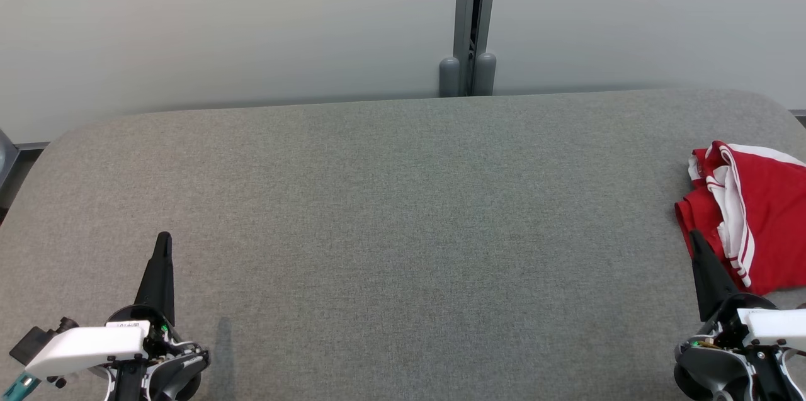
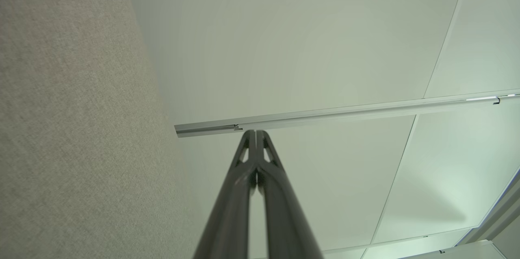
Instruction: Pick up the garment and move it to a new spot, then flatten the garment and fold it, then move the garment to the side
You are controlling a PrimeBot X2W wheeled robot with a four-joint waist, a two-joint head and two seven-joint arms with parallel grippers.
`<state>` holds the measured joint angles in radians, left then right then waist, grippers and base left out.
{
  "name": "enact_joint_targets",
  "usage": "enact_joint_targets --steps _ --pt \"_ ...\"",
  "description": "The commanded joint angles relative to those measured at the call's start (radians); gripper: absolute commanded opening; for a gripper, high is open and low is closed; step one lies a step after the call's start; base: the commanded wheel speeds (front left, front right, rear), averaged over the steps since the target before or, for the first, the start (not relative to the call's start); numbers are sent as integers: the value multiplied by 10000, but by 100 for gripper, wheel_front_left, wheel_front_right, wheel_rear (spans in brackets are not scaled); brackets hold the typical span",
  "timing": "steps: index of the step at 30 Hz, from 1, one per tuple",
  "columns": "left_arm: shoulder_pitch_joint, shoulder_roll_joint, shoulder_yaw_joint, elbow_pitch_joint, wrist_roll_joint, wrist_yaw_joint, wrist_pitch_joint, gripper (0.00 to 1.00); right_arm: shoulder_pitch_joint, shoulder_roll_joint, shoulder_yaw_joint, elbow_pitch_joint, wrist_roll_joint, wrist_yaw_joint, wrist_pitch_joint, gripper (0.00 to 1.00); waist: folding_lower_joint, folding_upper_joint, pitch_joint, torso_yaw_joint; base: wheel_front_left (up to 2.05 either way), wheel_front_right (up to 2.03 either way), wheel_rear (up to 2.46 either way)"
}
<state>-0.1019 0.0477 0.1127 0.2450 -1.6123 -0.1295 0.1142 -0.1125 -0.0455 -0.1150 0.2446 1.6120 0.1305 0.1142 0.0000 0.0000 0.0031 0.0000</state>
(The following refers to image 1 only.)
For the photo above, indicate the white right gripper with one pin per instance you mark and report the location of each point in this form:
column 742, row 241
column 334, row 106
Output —
column 774, row 325

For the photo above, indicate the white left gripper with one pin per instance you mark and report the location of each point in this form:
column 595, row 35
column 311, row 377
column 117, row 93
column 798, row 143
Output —
column 88, row 344

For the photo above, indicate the plain red shorts white waistband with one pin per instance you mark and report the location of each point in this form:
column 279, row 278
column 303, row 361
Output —
column 692, row 215

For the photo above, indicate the red jersey with lettering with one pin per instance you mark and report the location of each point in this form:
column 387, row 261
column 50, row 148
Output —
column 774, row 218

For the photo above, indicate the grey metal table leg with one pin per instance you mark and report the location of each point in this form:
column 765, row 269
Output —
column 5, row 158

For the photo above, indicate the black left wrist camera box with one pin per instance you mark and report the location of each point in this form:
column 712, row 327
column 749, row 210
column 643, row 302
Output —
column 34, row 341

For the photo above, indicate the grey partition post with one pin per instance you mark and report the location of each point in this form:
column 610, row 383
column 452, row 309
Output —
column 475, row 17

